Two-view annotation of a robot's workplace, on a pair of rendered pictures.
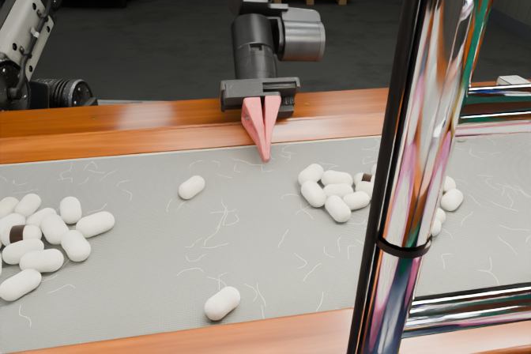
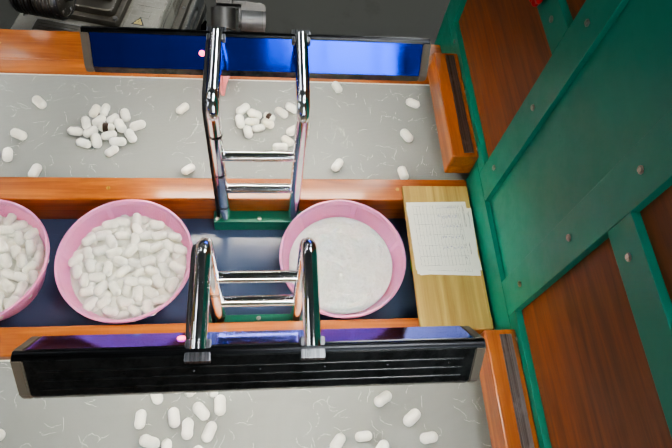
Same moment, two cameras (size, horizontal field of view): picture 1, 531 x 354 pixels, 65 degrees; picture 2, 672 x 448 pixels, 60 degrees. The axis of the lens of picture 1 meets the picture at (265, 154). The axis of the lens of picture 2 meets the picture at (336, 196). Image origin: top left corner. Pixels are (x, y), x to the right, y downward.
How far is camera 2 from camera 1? 0.99 m
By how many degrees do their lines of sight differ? 29
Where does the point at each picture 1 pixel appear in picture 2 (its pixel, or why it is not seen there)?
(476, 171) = (331, 116)
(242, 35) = (215, 20)
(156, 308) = (163, 167)
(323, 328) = not seen: hidden behind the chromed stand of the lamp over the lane
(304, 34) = (253, 22)
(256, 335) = (196, 183)
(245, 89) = not seen: hidden behind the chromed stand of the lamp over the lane
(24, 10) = not seen: outside the picture
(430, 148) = (216, 163)
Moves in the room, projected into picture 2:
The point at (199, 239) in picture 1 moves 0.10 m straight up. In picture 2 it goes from (183, 138) to (178, 111)
